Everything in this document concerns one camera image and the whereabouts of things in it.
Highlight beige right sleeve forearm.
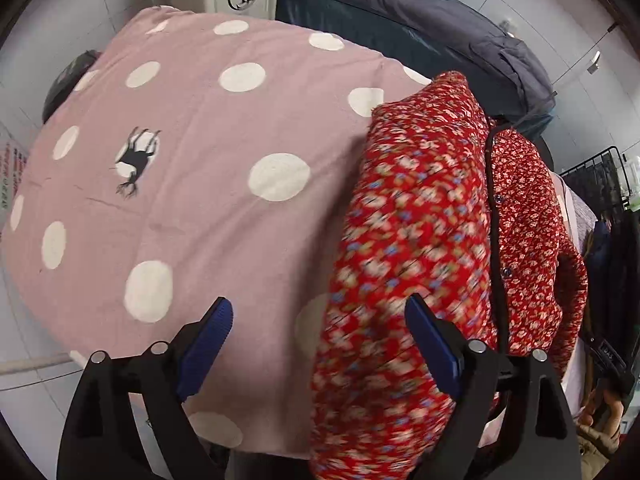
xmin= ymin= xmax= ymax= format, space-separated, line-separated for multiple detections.
xmin=576 ymin=424 xmax=620 ymax=480

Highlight black clothes rack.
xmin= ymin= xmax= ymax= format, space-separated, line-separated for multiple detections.
xmin=560 ymin=146 xmax=631 ymax=223

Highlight black round stool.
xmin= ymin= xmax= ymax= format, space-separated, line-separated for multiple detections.
xmin=41 ymin=50 xmax=101 ymax=124

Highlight red floral quilted jacket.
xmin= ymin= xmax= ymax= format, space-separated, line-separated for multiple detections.
xmin=310 ymin=72 xmax=588 ymax=479

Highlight pink polka dot sheet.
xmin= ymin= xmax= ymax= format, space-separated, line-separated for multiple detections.
xmin=2 ymin=6 xmax=427 ymax=457

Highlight person's right hand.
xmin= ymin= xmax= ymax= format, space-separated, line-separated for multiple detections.
xmin=577 ymin=387 xmax=624 ymax=438

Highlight dark hanging clothes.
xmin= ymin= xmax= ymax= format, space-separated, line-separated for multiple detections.
xmin=580 ymin=211 xmax=639 ymax=400

